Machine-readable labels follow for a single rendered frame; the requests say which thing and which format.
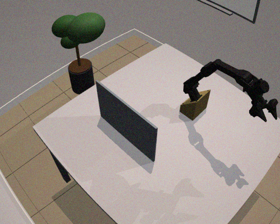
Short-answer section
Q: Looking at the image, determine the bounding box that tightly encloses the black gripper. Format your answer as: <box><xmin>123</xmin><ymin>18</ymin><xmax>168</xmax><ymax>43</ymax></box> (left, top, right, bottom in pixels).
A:
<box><xmin>252</xmin><ymin>94</ymin><xmax>278</xmax><ymax>122</ymax></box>

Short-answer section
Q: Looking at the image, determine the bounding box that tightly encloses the dark grey flat panel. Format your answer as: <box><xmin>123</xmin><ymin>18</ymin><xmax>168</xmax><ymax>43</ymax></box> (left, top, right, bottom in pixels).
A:
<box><xmin>96</xmin><ymin>80</ymin><xmax>158</xmax><ymax>162</ymax></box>

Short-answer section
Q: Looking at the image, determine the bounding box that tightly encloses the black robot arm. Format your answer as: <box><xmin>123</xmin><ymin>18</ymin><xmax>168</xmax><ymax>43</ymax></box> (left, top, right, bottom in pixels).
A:
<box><xmin>183</xmin><ymin>59</ymin><xmax>269</xmax><ymax>117</ymax></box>

